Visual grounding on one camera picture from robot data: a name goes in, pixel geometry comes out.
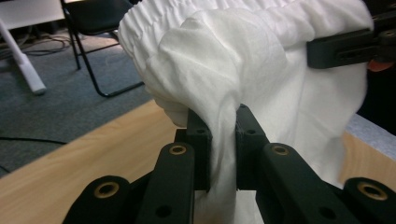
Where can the black folding chair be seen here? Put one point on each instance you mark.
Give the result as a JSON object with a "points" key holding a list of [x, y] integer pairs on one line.
{"points": [[93, 15]]}

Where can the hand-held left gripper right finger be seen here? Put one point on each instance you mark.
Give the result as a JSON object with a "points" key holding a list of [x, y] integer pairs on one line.
{"points": [[247, 155]]}

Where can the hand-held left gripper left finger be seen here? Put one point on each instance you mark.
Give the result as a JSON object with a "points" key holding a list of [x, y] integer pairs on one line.
{"points": [[201, 155]]}

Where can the white cloth garment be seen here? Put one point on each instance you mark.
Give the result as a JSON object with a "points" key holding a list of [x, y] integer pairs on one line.
{"points": [[233, 62]]}

